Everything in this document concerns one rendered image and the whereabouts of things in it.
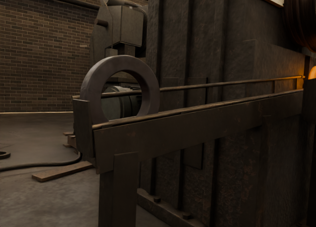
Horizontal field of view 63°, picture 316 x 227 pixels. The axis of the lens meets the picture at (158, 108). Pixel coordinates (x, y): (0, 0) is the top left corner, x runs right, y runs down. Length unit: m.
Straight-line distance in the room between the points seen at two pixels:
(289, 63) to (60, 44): 6.14
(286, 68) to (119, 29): 4.33
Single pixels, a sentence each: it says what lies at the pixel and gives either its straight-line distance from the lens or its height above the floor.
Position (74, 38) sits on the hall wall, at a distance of 7.11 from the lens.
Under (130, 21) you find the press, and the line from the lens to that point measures 5.48.
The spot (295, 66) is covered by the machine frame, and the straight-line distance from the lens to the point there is 1.38.
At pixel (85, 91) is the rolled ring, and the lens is 0.51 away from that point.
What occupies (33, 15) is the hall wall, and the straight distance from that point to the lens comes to 6.91.
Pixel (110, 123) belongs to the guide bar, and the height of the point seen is 0.59.
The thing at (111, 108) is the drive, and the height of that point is 0.50.
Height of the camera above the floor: 0.66
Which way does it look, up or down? 4 degrees down
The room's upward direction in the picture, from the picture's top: 3 degrees clockwise
